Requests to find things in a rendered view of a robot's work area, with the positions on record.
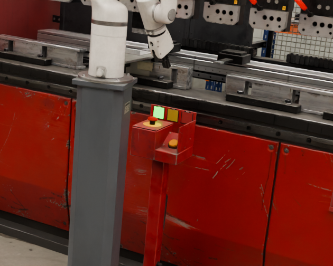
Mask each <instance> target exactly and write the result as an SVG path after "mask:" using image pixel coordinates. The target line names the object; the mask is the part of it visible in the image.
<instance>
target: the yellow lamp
mask: <svg viewBox="0 0 333 266"><path fill-rule="evenodd" d="M167 120H171V121H176V122H177V121H178V111H176V110H171V109H168V117H167Z"/></svg>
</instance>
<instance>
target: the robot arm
mask: <svg viewBox="0 0 333 266"><path fill-rule="evenodd" d="M90 1H91V6H92V18H91V36H90V53H89V71H81V72H79V73H78V78H80V79H82V80H85V81H88V82H94V83H102V84H126V83H131V82H133V81H134V77H133V76H131V75H130V74H129V73H124V64H125V50H126V36H127V22H128V10H127V7H126V6H125V5H124V4H122V3H121V2H119V1H117V0H90ZM136 2H137V5H138V9H139V12H140V15H141V18H142V21H143V25H144V28H145V31H146V34H148V43H149V48H150V52H151V55H152V57H153V58H154V61H155V62H158V61H161V62H162V66H163V67H164V68H167V69H169V68H170V67H171V64H170V61H169V57H170V56H169V53H170V51H171V50H172V49H173V47H174V45H173V41H172V38H171V35H170V33H169V31H168V29H167V28H166V25H165V24H170V23H172V22H173V21H174V19H175V16H176V12H177V0H161V3H160V2H159V0H136Z"/></svg>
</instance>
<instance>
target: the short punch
mask: <svg viewBox="0 0 333 266"><path fill-rule="evenodd" d="M131 28H132V32H133V33H140V34H146V31H145V28H144V25H143V21H142V18H141V15H140V13H139V12H132V25H131ZM146 35H147V34H146Z"/></svg>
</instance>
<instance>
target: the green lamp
mask: <svg viewBox="0 0 333 266"><path fill-rule="evenodd" d="M153 116H154V117H157V118H161V119H163V116H164V108H161V107H155V106H154V114H153Z"/></svg>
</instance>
